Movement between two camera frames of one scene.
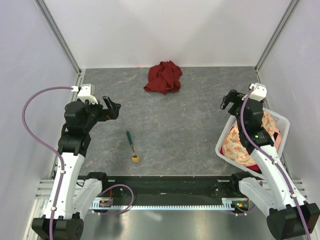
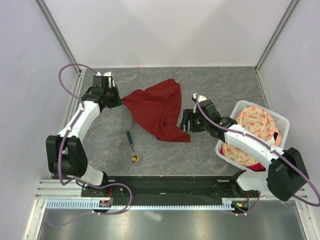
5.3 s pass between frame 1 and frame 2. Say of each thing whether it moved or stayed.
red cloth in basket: stayed
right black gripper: moved
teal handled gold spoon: stayed
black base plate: stayed
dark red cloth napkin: moved
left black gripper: moved
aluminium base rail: stayed
